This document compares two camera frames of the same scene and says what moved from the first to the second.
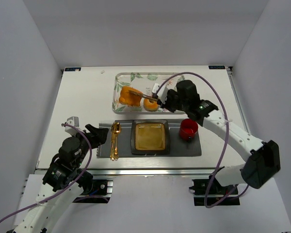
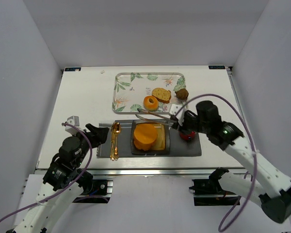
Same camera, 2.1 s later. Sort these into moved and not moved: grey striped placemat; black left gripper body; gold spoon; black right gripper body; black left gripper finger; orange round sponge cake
Moved: black right gripper body; orange round sponge cake
Not moved: black left gripper finger; black left gripper body; gold spoon; grey striped placemat
